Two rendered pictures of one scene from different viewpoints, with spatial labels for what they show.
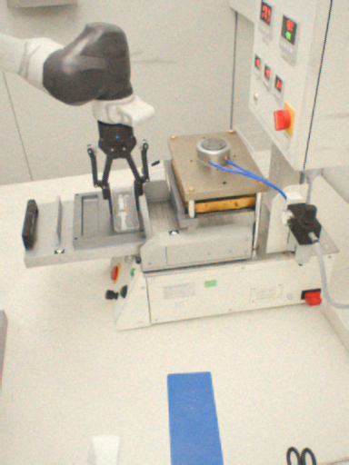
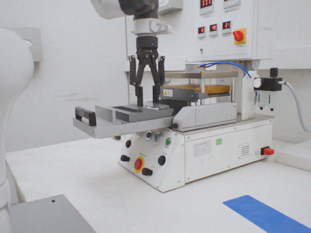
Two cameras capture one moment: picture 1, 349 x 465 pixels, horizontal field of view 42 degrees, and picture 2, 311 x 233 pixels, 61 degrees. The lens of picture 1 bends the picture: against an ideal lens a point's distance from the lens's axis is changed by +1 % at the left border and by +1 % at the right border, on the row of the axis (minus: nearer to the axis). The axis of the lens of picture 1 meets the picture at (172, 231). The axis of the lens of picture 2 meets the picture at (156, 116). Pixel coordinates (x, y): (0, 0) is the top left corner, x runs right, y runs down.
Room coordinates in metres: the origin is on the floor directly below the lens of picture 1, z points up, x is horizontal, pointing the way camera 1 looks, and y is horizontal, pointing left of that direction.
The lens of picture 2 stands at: (0.06, 0.48, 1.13)
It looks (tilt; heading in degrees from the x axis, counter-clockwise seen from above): 10 degrees down; 335
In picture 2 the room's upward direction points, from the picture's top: 1 degrees counter-clockwise
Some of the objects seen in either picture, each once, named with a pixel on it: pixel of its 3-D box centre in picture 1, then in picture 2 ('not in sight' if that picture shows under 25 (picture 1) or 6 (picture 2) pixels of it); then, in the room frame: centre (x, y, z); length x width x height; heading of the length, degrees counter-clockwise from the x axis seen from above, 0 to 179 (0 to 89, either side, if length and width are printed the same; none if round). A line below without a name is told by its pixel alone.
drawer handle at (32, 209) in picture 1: (30, 222); (84, 115); (0.88, 0.34, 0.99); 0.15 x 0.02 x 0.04; 7
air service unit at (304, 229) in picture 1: (297, 230); (265, 89); (0.73, -0.26, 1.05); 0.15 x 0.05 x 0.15; 7
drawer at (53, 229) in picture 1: (89, 222); (125, 116); (0.90, 0.20, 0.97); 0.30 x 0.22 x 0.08; 97
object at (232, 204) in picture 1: (213, 176); (196, 83); (0.93, -0.10, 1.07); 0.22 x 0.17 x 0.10; 7
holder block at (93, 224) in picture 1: (108, 215); (137, 111); (0.91, 0.16, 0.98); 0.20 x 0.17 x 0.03; 7
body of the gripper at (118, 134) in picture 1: (116, 137); (147, 51); (0.91, 0.11, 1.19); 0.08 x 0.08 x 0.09
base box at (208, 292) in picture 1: (209, 252); (196, 141); (0.92, -0.10, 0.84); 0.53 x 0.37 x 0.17; 97
